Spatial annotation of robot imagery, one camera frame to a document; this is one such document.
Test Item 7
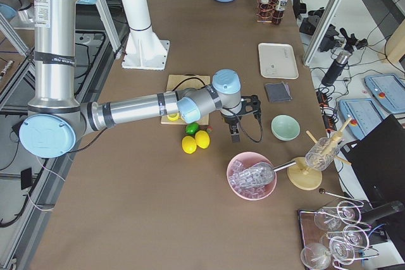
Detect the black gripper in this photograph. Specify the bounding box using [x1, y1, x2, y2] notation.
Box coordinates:
[220, 108, 241, 143]

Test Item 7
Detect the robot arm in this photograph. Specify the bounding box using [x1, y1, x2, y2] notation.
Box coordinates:
[19, 0, 246, 158]

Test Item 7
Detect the pink bowl with ice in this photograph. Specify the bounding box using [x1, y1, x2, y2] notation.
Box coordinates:
[227, 152, 277, 200]

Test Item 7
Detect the yellow lemon near lime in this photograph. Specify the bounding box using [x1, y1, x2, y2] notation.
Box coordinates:
[194, 130, 211, 149]

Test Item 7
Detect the green lime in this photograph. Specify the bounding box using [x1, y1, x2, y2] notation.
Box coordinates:
[185, 122, 199, 135]

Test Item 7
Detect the yellow lemon outer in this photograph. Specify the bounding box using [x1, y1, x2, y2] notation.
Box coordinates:
[181, 135, 197, 154]

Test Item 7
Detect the green bowl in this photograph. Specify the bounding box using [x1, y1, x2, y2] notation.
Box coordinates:
[271, 114, 301, 141]

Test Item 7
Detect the steel ice scoop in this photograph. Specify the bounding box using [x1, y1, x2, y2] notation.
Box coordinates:
[241, 161, 297, 187]

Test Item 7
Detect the grey folded cloth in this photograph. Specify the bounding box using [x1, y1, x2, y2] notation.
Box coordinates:
[265, 82, 292, 102]

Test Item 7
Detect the lemon half near board edge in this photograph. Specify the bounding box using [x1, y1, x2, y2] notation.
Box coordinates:
[167, 113, 180, 121]

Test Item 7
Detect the wooden cutting board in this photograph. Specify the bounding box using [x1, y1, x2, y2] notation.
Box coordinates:
[161, 74, 211, 126]

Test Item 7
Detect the cream rabbit tray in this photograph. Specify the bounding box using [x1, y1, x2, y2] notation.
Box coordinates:
[258, 42, 299, 80]

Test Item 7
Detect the wooden cup stand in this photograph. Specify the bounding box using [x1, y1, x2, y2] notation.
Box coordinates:
[287, 117, 351, 190]

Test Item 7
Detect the glass cup on stand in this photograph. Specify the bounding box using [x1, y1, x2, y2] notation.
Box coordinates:
[305, 137, 339, 171]

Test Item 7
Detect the black water bottle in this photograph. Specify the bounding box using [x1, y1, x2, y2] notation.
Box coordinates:
[321, 50, 351, 87]

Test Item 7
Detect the tea bottle front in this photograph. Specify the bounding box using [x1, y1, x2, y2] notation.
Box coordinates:
[258, 0, 272, 22]

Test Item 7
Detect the tea bottle middle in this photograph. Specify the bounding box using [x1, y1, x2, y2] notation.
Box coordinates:
[272, 0, 288, 25]

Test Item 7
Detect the blue teach pendant near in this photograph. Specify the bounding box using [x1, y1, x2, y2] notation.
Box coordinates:
[339, 98, 385, 140]

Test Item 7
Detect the blue teach pendant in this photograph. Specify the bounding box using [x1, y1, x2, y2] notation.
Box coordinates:
[339, 98, 385, 140]
[364, 73, 404, 114]

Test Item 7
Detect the wine glass rack tray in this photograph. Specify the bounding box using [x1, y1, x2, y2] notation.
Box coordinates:
[297, 199, 405, 270]

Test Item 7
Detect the blue teach pendant far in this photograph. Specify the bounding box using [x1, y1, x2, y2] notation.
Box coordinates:
[364, 73, 404, 114]

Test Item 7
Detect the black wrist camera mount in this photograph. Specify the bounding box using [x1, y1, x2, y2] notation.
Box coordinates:
[238, 95, 261, 120]

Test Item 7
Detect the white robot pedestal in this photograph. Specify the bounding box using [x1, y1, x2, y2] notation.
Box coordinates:
[122, 0, 170, 71]

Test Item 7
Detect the copper wire bottle rack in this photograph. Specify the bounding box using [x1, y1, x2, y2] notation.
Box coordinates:
[256, 0, 288, 25]

